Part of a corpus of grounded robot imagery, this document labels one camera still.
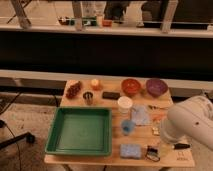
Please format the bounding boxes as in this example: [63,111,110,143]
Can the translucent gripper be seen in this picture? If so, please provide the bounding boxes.
[158,119,182,158]

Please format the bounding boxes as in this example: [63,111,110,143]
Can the blue sponge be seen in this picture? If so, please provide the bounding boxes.
[120,144,142,159]

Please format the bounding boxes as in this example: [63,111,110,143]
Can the purple bowl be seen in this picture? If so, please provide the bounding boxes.
[146,78,168,97]

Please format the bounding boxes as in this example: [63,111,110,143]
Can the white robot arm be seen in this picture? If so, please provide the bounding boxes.
[158,96,213,157]

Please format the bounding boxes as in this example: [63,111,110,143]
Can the orange bowl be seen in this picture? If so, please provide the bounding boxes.
[121,78,141,96]

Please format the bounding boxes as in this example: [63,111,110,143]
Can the black scrub brush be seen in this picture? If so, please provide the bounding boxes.
[146,146,160,162]

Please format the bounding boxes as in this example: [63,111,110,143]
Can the orange carrot toy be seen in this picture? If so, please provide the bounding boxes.
[152,114,166,122]

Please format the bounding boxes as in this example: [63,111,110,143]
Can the small metal fork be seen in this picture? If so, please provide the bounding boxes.
[148,105,168,110]

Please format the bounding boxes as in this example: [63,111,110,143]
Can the small blue cup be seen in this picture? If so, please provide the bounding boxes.
[121,120,135,136]

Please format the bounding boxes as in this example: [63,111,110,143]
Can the wooden table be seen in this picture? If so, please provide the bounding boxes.
[44,80,195,168]

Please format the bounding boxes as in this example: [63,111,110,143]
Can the white plastic cup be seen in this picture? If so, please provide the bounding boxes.
[117,96,133,114]

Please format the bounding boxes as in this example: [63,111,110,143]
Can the black rectangular block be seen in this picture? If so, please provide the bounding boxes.
[102,92,120,100]

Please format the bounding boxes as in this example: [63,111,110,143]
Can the small metal cup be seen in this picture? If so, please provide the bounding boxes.
[83,92,93,105]

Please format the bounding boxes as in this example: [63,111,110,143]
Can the orange fruit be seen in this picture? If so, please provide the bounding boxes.
[91,79,101,90]

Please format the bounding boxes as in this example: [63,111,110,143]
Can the green plastic tray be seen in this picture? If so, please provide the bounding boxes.
[45,107,112,156]

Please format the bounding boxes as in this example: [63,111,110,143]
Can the red grapes bunch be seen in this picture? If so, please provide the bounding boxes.
[66,81,82,99]

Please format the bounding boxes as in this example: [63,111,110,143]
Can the black chair base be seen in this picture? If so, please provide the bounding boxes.
[0,120,36,150]

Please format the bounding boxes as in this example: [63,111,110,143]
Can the black handled knife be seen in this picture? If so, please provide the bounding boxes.
[173,143,191,150]

